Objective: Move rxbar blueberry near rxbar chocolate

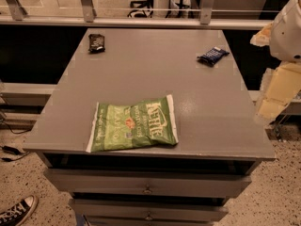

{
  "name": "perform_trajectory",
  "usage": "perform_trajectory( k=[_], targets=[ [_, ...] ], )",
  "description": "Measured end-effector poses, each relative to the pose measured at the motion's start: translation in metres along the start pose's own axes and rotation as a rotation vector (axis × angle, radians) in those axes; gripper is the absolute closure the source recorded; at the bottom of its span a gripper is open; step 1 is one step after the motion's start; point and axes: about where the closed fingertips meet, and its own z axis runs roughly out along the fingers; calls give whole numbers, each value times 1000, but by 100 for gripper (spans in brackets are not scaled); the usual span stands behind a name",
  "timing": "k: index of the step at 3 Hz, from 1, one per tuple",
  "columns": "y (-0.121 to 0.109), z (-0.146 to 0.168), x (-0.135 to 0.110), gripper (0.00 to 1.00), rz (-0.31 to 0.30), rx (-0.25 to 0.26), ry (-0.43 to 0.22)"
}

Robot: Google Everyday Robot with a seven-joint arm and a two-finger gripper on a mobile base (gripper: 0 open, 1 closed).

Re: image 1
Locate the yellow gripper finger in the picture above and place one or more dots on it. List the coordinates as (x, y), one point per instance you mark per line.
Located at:
(262, 38)
(278, 88)

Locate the blue rxbar blueberry bar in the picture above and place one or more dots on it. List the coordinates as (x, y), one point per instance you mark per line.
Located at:
(211, 57)

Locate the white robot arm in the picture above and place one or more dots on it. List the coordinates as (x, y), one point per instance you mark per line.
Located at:
(285, 41)

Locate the black rxbar chocolate bar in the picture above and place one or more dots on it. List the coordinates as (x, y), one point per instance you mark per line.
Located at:
(96, 43)

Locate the grey drawer cabinet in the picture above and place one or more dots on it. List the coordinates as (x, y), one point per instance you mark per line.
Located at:
(213, 113)

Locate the black office chair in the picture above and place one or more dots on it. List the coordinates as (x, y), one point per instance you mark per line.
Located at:
(140, 9)

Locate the green kettle chips bag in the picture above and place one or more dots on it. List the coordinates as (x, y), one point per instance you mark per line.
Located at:
(124, 127)

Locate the top grey drawer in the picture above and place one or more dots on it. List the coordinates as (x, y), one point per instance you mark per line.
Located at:
(148, 183)

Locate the grey drawer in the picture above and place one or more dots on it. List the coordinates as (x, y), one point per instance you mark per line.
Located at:
(147, 210)
(148, 183)

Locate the metal railing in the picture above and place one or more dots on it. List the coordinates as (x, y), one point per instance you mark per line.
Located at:
(202, 14)

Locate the black white sneaker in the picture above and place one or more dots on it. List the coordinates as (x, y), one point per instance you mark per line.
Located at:
(20, 212)

